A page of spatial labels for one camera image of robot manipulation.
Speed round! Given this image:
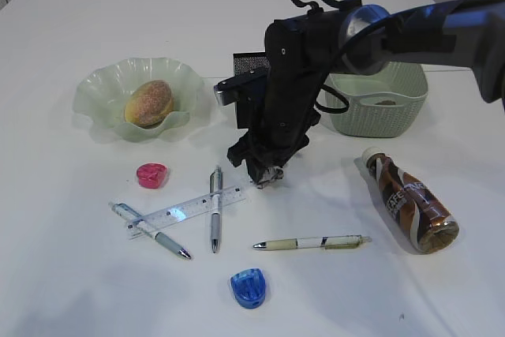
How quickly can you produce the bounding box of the white paper ball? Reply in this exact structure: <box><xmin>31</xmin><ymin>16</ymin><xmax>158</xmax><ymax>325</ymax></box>
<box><xmin>256</xmin><ymin>167</ymin><xmax>284</xmax><ymax>189</ymax></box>

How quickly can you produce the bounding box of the clear plastic ruler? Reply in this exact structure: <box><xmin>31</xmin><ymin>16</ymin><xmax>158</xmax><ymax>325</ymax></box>
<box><xmin>125</xmin><ymin>186</ymin><xmax>245</xmax><ymax>238</ymax></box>

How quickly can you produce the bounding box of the brown coffee drink bottle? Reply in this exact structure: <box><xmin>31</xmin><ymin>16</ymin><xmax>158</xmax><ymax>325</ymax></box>
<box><xmin>361</xmin><ymin>147</ymin><xmax>459</xmax><ymax>254</ymax></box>

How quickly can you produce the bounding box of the grey paper ball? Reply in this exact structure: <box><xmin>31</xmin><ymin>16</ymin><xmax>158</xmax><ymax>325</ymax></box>
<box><xmin>376</xmin><ymin>99</ymin><xmax>397</xmax><ymax>107</ymax></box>

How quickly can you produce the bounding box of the silver blue wrist camera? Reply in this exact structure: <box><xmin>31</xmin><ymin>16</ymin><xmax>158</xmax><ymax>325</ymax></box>
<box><xmin>214</xmin><ymin>67</ymin><xmax>268</xmax><ymax>106</ymax></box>

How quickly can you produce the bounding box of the blue pencil sharpener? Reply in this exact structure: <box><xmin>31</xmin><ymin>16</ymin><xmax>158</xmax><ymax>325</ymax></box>
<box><xmin>230</xmin><ymin>268</ymin><xmax>267</xmax><ymax>309</ymax></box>

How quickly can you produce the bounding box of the grey grip pen middle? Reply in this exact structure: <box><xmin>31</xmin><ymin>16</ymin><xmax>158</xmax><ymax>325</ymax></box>
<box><xmin>210</xmin><ymin>166</ymin><xmax>223</xmax><ymax>253</ymax></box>

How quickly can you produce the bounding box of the pink pencil sharpener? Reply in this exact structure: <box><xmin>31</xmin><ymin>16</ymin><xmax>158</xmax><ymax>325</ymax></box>
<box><xmin>136</xmin><ymin>163</ymin><xmax>169</xmax><ymax>189</ymax></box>

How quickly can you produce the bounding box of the beige grip white pen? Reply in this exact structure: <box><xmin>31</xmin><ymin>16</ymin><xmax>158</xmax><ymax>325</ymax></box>
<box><xmin>252</xmin><ymin>234</ymin><xmax>372</xmax><ymax>251</ymax></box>

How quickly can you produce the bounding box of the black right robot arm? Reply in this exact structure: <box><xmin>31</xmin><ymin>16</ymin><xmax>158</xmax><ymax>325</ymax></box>
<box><xmin>214</xmin><ymin>0</ymin><xmax>504</xmax><ymax>185</ymax></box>

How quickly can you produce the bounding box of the grey grip pen left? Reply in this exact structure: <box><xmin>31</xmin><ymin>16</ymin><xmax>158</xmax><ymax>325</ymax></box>
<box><xmin>109</xmin><ymin>202</ymin><xmax>192</xmax><ymax>260</ymax></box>

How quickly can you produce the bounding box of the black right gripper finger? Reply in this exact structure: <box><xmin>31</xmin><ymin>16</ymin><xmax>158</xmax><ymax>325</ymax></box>
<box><xmin>246</xmin><ymin>158</ymin><xmax>269</xmax><ymax>184</ymax></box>
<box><xmin>226</xmin><ymin>133</ymin><xmax>252</xmax><ymax>167</ymax></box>

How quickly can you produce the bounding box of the black mesh pen holder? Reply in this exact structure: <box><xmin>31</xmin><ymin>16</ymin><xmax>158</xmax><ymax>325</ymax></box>
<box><xmin>233</xmin><ymin>52</ymin><xmax>270</xmax><ymax>129</ymax></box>

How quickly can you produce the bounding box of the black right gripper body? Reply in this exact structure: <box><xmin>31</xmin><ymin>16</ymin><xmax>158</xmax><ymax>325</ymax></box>
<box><xmin>247</xmin><ymin>10</ymin><xmax>347</xmax><ymax>166</ymax></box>

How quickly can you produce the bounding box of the green wavy glass plate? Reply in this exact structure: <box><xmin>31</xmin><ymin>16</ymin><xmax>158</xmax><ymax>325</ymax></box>
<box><xmin>73</xmin><ymin>58</ymin><xmax>204</xmax><ymax>141</ymax></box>

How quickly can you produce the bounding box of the green plastic woven basket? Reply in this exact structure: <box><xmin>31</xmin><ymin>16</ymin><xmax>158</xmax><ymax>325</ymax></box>
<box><xmin>321</xmin><ymin>62</ymin><xmax>428</xmax><ymax>138</ymax></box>

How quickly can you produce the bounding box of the grey grip pen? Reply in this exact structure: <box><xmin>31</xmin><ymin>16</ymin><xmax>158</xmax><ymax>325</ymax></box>
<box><xmin>109</xmin><ymin>202</ymin><xmax>192</xmax><ymax>260</ymax></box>
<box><xmin>210</xmin><ymin>166</ymin><xmax>223</xmax><ymax>253</ymax></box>

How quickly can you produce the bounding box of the sugared bread loaf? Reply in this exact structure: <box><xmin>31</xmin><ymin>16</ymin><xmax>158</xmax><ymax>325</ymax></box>
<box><xmin>124</xmin><ymin>80</ymin><xmax>174</xmax><ymax>128</ymax></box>

